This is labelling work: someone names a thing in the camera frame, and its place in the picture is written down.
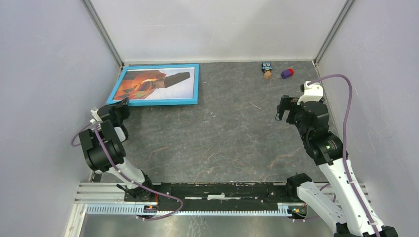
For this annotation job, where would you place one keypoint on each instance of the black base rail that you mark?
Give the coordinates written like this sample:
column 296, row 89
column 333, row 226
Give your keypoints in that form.
column 213, row 197

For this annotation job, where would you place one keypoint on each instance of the light blue toothed strip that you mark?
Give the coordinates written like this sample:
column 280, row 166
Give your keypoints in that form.
column 196, row 212

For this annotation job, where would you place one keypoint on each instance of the small wooden cube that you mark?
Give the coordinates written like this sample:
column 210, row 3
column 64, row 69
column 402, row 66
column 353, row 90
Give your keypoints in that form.
column 267, row 75

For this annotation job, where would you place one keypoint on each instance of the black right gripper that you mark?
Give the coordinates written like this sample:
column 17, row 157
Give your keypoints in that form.
column 287, row 102

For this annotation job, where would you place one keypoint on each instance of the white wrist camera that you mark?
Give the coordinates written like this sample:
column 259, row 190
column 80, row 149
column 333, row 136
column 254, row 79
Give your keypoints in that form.
column 311, row 92
column 95, row 116

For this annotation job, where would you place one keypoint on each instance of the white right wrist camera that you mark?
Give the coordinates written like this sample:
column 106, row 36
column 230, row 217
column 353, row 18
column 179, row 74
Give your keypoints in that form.
column 311, row 92

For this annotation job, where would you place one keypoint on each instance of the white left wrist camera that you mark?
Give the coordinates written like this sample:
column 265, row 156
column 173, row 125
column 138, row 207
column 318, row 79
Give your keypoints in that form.
column 95, row 116

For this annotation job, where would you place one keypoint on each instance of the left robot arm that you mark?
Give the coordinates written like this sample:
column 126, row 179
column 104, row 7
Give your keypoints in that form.
column 103, row 150

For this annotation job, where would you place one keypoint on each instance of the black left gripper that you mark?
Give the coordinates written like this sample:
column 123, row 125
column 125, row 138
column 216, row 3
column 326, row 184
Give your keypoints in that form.
column 122, row 105

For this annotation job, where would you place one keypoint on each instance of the purple and red block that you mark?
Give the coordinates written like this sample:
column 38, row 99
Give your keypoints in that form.
column 287, row 73

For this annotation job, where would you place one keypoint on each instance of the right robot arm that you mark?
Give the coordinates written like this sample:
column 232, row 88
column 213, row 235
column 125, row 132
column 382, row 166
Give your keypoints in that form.
column 353, row 216

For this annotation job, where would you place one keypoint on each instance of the blue owl toy block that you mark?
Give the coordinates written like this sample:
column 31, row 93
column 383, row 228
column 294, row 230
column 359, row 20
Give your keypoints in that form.
column 266, row 67

